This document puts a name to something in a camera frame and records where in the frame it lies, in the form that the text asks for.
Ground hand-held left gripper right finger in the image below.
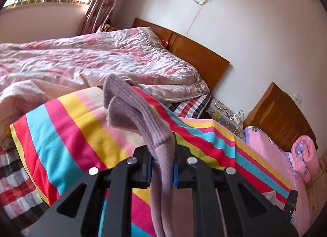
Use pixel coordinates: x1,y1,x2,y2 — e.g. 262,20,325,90
173,145,299,237

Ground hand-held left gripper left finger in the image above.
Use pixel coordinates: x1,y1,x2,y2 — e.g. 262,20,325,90
27,146,153,237

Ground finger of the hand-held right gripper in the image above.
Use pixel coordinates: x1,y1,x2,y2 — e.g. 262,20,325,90
282,190,299,225

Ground lilac knit pants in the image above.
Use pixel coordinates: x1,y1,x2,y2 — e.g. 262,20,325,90
103,74,228,237

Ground light wooden wardrobe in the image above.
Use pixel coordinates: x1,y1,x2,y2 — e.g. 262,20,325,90
305,149,327,209

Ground rolled pink floral quilt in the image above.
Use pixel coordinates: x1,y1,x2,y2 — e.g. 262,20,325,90
291,135,320,182

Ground pink bedsheet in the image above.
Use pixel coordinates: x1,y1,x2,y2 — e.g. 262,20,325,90
235,126,311,236

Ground plaid pillow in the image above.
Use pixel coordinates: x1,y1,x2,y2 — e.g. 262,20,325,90
167,92,212,120

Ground nightstand with floral cover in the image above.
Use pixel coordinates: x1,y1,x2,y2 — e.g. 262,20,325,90
206,100,246,141

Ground pink floral pillow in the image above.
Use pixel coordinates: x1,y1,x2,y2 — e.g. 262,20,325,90
243,126,275,148

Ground black eyeglasses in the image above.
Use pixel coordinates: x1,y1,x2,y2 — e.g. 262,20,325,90
220,108,234,120

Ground rainbow striped blanket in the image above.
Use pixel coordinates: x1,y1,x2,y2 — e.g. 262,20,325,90
10,86,294,237

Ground white charger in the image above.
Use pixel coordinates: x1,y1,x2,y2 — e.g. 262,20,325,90
231,110,245,123

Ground tall wooden headboard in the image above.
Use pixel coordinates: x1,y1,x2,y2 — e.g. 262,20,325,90
243,82,318,152

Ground low wooden headboard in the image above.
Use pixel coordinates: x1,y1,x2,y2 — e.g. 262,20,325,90
131,17,231,91

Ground pale floral quilt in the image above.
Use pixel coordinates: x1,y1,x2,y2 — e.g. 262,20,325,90
0,27,211,135

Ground plaid bedsheet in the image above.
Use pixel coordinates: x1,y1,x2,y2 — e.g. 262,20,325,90
0,147,52,235

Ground thin white wall cord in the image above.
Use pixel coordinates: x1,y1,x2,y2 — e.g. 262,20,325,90
187,4,205,34

